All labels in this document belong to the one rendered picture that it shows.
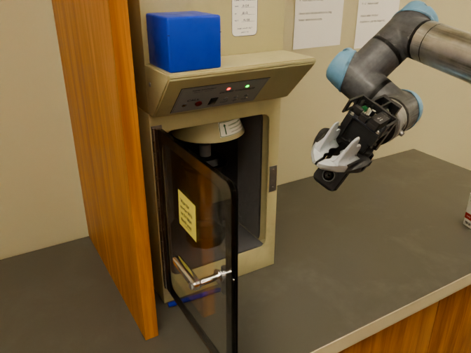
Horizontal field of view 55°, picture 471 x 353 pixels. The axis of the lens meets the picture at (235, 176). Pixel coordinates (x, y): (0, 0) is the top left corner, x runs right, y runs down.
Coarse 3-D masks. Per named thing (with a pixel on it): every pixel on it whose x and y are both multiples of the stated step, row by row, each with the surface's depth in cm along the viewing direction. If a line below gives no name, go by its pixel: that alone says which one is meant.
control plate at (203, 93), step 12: (216, 84) 84; (228, 84) 85; (240, 84) 87; (252, 84) 89; (264, 84) 91; (180, 96) 83; (192, 96) 84; (204, 96) 86; (216, 96) 88; (228, 96) 90; (240, 96) 92; (252, 96) 94; (180, 108) 87; (192, 108) 89
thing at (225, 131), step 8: (232, 120) 104; (184, 128) 102; (192, 128) 102; (200, 128) 101; (208, 128) 101; (216, 128) 101; (224, 128) 102; (232, 128) 103; (240, 128) 106; (176, 136) 104; (184, 136) 102; (192, 136) 101; (200, 136) 101; (208, 136) 101; (216, 136) 101; (224, 136) 102; (232, 136) 103
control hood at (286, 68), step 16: (224, 64) 84; (240, 64) 84; (256, 64) 84; (272, 64) 86; (288, 64) 88; (304, 64) 90; (160, 80) 80; (176, 80) 77; (192, 80) 79; (208, 80) 81; (224, 80) 83; (240, 80) 86; (272, 80) 91; (288, 80) 94; (160, 96) 81; (176, 96) 82; (272, 96) 98; (160, 112) 86
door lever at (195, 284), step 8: (176, 256) 80; (176, 264) 79; (184, 264) 78; (184, 272) 76; (192, 272) 76; (216, 272) 76; (192, 280) 74; (200, 280) 74; (208, 280) 75; (216, 280) 76; (192, 288) 73; (200, 288) 74
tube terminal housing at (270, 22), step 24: (144, 0) 81; (168, 0) 83; (192, 0) 85; (216, 0) 88; (264, 0) 93; (144, 24) 82; (264, 24) 95; (144, 48) 84; (240, 48) 94; (264, 48) 97; (144, 72) 86; (144, 96) 89; (144, 120) 92; (168, 120) 92; (192, 120) 94; (216, 120) 97; (264, 120) 107; (144, 144) 95; (264, 144) 110; (144, 168) 99; (264, 168) 113; (264, 192) 116; (264, 216) 119; (264, 240) 121; (240, 264) 117; (264, 264) 122
